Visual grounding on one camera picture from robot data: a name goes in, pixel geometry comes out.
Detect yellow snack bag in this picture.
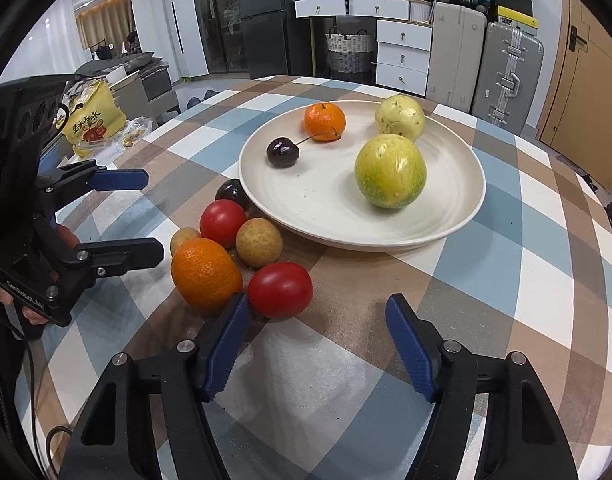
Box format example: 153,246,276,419
57,78,128,157

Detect small mandarin orange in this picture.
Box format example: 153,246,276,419
304,102,346,142

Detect large orange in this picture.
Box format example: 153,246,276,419
170,238,243,318

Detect red cherry tomato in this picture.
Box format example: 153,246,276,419
199,200,247,249
246,262,313,320

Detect beige suitcase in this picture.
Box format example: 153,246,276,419
426,2,487,113

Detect grey slippers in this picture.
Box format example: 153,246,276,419
187,89,218,110

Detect wooden door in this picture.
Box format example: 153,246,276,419
538,0,612,191

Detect dark glass wardrobe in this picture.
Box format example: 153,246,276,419
194,0,248,74

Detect woven laundry basket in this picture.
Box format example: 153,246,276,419
325,27,376,74

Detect person's left hand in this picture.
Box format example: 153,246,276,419
0,224,82,326

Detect dark cherry with stem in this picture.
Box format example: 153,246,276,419
266,132,342,168

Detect black refrigerator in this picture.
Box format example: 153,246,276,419
239,0,312,78

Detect cream round plate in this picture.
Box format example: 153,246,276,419
237,100,486,252

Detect pale yellow spotted fruit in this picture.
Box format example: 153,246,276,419
374,94,425,142

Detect checkered tablecloth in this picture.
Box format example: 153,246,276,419
15,74,612,480

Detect silver suitcase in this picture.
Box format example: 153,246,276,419
471,22,544,136

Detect green-yellow passion fruit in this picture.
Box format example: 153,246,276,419
355,134,427,209

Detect brown longan with stem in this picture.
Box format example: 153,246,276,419
170,228,201,256

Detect white drawer desk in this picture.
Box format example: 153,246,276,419
295,0,434,96

